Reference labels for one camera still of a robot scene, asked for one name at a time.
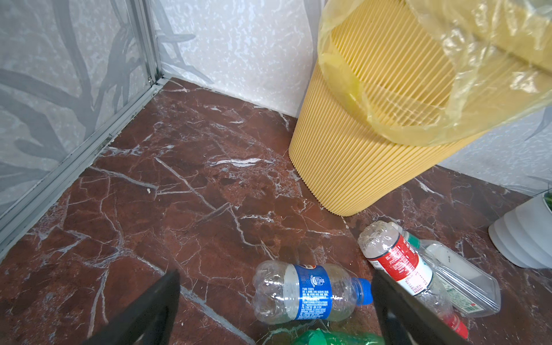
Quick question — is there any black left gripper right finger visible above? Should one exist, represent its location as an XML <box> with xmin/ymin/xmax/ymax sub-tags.
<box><xmin>372</xmin><ymin>271</ymin><xmax>468</xmax><ymax>345</ymax></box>

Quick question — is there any yellow ribbed trash bin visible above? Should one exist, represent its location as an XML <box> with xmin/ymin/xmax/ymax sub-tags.
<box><xmin>287</xmin><ymin>0</ymin><xmax>552</xmax><ymax>217</ymax></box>

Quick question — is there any artificial green flowering plant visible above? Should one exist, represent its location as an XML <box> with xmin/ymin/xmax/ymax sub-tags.
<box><xmin>543</xmin><ymin>190</ymin><xmax>552</xmax><ymax>211</ymax></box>

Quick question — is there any yellow plastic bin liner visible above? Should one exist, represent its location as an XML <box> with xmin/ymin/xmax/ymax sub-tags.
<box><xmin>318</xmin><ymin>1</ymin><xmax>551</xmax><ymax>146</ymax></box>

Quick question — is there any white flower pot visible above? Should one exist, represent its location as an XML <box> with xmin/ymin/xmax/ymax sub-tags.
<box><xmin>488</xmin><ymin>191</ymin><xmax>551</xmax><ymax>270</ymax></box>

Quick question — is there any square clear bottle green ring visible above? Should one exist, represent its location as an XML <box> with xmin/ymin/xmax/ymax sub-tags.
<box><xmin>387</xmin><ymin>221</ymin><xmax>503</xmax><ymax>319</ymax></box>

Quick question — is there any green soda bottle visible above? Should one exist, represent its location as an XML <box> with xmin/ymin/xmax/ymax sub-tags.
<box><xmin>292</xmin><ymin>329</ymin><xmax>385</xmax><ymax>345</ymax></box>

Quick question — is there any clear bottle red label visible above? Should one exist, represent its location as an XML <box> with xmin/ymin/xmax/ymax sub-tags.
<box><xmin>357</xmin><ymin>221</ymin><xmax>469</xmax><ymax>339</ymax></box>

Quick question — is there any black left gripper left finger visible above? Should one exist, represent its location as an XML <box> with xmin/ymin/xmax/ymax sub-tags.
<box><xmin>83</xmin><ymin>270</ymin><xmax>181</xmax><ymax>344</ymax></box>

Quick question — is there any clear bottle blue label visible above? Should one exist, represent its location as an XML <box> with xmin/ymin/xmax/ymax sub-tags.
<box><xmin>252</xmin><ymin>260</ymin><xmax>373</xmax><ymax>325</ymax></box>

